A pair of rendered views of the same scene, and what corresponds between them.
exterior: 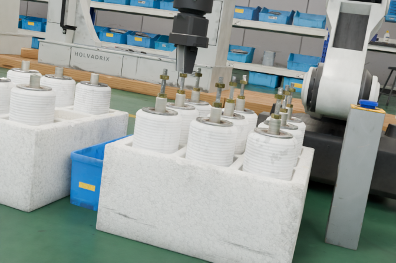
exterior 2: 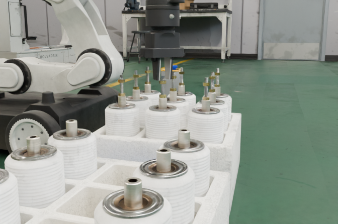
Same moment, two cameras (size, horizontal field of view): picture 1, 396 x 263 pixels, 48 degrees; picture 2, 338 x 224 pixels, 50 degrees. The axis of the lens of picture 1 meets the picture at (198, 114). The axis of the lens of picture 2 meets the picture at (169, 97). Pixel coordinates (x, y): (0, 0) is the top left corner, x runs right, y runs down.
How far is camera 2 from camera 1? 144 cm
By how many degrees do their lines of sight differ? 90
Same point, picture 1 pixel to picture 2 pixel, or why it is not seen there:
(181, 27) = (169, 42)
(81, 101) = (93, 158)
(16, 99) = (207, 162)
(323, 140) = (89, 105)
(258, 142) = (229, 101)
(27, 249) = not seen: outside the picture
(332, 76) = (112, 57)
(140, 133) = (221, 129)
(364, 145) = not seen: hidden behind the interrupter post
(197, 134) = (226, 111)
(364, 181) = not seen: hidden behind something
